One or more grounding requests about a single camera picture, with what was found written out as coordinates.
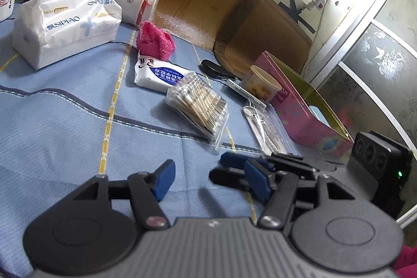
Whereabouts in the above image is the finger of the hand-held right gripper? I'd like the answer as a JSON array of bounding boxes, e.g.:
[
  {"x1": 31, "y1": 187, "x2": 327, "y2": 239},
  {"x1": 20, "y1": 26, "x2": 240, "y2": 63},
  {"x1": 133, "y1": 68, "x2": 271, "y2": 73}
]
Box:
[
  {"x1": 219, "y1": 152, "x2": 346, "y2": 181},
  {"x1": 208, "y1": 167, "x2": 251, "y2": 191}
]

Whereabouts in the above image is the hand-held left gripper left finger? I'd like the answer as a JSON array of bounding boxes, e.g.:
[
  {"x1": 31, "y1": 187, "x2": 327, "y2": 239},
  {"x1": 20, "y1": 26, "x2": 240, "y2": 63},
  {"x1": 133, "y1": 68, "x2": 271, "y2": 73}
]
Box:
[{"x1": 68, "y1": 159, "x2": 176, "y2": 230}]

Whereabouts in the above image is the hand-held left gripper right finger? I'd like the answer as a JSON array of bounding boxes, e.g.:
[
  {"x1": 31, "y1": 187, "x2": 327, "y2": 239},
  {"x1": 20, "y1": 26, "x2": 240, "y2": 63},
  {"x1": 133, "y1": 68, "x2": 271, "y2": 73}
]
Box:
[{"x1": 244, "y1": 160, "x2": 369, "y2": 230}]

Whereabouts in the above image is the clear bag of metal tools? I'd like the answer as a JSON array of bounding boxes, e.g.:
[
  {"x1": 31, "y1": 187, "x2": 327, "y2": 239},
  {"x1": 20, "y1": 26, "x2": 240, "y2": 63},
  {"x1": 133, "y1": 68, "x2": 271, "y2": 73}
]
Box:
[{"x1": 242, "y1": 100, "x2": 302, "y2": 156}]

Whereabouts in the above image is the bag of cotton swabs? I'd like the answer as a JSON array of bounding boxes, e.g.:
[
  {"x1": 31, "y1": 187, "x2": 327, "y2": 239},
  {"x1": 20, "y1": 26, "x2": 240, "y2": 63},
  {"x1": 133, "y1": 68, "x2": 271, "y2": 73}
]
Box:
[{"x1": 166, "y1": 72, "x2": 230, "y2": 155}]

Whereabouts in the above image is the pink tin box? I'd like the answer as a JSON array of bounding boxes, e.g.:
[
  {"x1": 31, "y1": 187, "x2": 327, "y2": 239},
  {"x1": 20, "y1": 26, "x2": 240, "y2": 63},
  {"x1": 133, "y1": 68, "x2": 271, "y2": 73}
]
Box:
[{"x1": 252, "y1": 51, "x2": 355, "y2": 158}]

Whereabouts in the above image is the white wet wipes pack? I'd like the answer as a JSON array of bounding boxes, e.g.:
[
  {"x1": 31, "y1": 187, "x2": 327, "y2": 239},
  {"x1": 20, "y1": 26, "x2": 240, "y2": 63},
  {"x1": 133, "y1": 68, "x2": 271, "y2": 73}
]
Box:
[{"x1": 134, "y1": 50, "x2": 196, "y2": 94}]

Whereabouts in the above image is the pink fluffy cloth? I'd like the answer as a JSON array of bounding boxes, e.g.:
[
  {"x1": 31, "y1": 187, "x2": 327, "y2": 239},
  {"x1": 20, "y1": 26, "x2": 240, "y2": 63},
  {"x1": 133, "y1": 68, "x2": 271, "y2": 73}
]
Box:
[{"x1": 136, "y1": 21, "x2": 176, "y2": 60}]

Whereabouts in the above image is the lidded plastic food cup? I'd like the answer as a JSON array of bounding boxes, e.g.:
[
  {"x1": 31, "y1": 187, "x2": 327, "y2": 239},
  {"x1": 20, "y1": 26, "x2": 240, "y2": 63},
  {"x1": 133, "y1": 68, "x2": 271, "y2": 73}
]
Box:
[{"x1": 243, "y1": 65, "x2": 282, "y2": 104}]

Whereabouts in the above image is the black oval case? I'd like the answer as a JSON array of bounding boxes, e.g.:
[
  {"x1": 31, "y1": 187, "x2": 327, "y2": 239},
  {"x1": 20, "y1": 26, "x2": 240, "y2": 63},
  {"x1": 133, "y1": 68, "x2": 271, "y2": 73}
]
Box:
[{"x1": 199, "y1": 59, "x2": 242, "y2": 81}]

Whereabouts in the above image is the frosted glass sliding door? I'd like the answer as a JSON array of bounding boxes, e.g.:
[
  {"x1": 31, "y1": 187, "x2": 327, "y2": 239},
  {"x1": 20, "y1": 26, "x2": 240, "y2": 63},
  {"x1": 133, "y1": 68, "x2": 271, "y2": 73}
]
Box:
[{"x1": 306, "y1": 0, "x2": 417, "y2": 230}]

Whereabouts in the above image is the blue checked tablecloth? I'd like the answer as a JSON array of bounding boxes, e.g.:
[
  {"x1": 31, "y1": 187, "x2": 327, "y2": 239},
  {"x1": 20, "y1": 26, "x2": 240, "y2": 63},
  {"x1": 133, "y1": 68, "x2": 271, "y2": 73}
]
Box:
[{"x1": 0, "y1": 13, "x2": 359, "y2": 278}]

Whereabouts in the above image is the brown plastic tray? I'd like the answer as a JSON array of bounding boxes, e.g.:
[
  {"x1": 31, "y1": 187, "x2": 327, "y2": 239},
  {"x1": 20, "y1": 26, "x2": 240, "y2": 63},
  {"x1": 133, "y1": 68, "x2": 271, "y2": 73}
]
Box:
[{"x1": 213, "y1": 0, "x2": 313, "y2": 80}]

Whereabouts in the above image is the white tissue pack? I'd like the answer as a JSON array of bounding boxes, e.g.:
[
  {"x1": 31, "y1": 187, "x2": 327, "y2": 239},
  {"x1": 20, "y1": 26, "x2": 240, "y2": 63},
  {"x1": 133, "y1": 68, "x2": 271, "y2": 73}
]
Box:
[{"x1": 12, "y1": 0, "x2": 122, "y2": 70}]

